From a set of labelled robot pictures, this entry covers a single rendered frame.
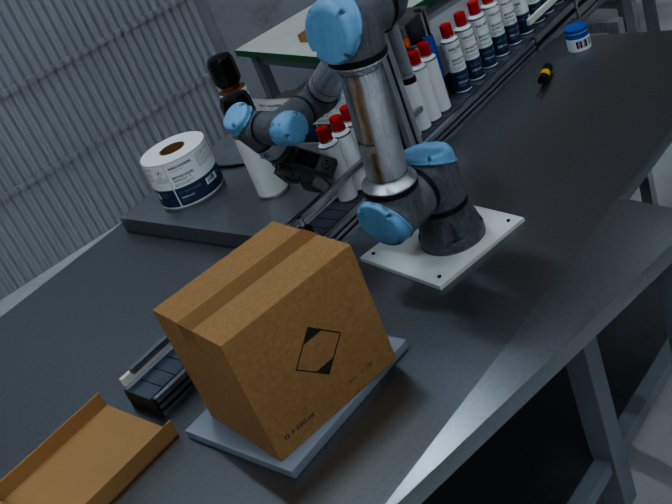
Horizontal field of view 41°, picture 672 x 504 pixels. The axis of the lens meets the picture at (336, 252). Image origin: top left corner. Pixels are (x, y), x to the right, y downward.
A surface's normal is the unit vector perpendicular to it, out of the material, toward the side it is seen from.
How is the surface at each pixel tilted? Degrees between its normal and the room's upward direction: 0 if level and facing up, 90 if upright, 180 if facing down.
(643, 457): 0
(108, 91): 90
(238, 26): 90
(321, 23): 82
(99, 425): 0
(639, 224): 0
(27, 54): 90
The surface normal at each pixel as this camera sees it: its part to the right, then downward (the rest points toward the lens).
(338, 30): -0.67, 0.46
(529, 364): -0.34, -0.81
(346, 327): 0.62, 0.20
